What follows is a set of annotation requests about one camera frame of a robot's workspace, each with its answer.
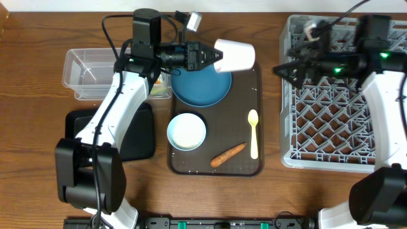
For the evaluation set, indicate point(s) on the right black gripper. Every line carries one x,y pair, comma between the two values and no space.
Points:
311,60

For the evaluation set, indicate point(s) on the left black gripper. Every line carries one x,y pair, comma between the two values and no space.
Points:
188,56

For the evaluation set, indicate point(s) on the pink white cup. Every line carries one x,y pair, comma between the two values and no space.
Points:
236,56

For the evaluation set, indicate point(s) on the dark blue plate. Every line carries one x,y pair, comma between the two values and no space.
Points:
201,88

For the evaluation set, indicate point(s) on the green orange snack wrapper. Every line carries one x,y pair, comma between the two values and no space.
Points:
160,88

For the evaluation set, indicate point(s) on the pale yellow spoon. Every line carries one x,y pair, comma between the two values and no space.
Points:
253,121

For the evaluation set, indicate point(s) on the light blue bowl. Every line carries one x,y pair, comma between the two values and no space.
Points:
186,131

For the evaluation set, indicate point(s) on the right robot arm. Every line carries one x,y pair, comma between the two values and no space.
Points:
378,200

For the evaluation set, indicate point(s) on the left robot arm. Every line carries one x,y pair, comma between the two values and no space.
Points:
90,173

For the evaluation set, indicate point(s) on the grey dishwasher rack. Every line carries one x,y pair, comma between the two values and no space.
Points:
328,126

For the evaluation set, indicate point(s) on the dark brown serving tray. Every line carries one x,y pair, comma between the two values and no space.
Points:
227,126

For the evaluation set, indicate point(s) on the orange carrot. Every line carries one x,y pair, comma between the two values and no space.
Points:
220,159

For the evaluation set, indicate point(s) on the black plastic bin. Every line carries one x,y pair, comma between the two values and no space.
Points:
139,141

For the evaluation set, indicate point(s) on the clear plastic bin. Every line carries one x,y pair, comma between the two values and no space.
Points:
89,72

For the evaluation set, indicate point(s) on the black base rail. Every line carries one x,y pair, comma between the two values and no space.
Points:
167,223

